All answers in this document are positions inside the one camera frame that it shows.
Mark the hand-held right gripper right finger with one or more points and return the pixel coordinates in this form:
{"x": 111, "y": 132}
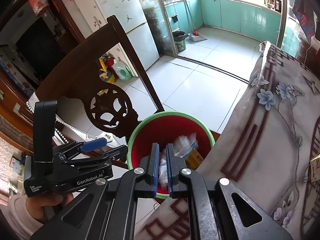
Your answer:
{"x": 170, "y": 170}

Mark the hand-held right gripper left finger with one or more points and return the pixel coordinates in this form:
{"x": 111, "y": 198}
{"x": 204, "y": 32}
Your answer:
{"x": 155, "y": 170}

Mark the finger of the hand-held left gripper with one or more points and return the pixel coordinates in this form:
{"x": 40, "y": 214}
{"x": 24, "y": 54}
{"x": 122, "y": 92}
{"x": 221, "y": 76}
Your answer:
{"x": 110, "y": 155}
{"x": 93, "y": 144}

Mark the white plastic wrapper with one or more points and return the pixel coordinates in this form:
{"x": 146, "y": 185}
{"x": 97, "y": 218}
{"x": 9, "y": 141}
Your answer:
{"x": 163, "y": 177}

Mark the orange yellow cardboard box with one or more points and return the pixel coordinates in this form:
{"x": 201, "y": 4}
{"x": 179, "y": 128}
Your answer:
{"x": 194, "y": 158}

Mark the clear plastic bag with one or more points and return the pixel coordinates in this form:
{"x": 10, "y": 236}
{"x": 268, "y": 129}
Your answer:
{"x": 185, "y": 143}

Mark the red bin with green rim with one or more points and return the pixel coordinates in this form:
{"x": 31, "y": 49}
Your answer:
{"x": 160, "y": 130}

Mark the person's left forearm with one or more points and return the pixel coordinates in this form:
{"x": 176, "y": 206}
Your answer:
{"x": 15, "y": 220}

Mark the person's left hand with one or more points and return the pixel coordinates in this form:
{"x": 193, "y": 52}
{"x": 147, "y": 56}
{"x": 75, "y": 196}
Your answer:
{"x": 45, "y": 205}

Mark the carved dark wooden chair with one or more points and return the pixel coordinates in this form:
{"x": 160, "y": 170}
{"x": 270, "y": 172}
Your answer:
{"x": 110, "y": 110}

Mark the dark wooden cabinet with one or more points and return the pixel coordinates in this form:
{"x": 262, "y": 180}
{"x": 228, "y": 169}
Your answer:
{"x": 15, "y": 97}

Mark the yellow toy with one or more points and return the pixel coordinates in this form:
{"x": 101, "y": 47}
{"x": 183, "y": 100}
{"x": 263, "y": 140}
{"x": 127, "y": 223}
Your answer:
{"x": 106, "y": 73}

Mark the green detergent bottle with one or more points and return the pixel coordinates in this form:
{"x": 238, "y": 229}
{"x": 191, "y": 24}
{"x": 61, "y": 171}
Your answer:
{"x": 122, "y": 71}

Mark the black television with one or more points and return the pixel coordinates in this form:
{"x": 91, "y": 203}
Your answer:
{"x": 37, "y": 50}

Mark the white refrigerator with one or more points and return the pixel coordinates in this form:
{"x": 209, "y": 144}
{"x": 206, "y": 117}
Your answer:
{"x": 140, "y": 42}

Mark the red round tin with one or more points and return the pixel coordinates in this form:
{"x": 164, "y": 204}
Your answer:
{"x": 38, "y": 1}

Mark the black kitchen waste bin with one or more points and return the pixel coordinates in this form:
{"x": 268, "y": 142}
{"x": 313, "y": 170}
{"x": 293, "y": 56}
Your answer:
{"x": 179, "y": 41}

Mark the grey dustpan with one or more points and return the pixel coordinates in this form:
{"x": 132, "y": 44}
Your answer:
{"x": 197, "y": 38}

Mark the teal kitchen cabinets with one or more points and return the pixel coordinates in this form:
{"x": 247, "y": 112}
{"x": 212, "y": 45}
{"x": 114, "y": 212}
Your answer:
{"x": 237, "y": 15}

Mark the plaid red blue cloth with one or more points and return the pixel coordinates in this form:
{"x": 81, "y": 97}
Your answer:
{"x": 306, "y": 17}

